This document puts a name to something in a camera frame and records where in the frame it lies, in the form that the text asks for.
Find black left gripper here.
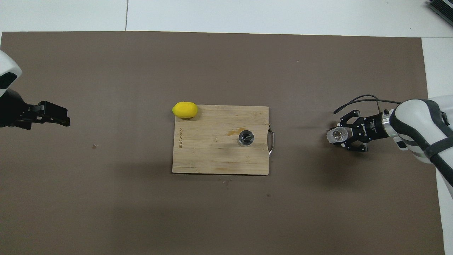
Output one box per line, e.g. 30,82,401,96
0,89,70,130

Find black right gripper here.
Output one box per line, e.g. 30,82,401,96
336,110,389,153

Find small clear glass cup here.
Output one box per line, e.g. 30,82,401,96
326,127,349,146

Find steel double jigger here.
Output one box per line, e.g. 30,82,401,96
237,130,255,146

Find yellow lemon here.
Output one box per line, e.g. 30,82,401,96
172,102,198,119

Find wooden cutting board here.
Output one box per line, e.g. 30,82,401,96
172,105,275,175

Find grey ridged device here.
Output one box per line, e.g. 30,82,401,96
428,0,453,26

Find brown paper table mat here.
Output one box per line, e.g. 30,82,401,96
0,31,446,255

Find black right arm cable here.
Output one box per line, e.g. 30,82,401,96
334,95,402,114

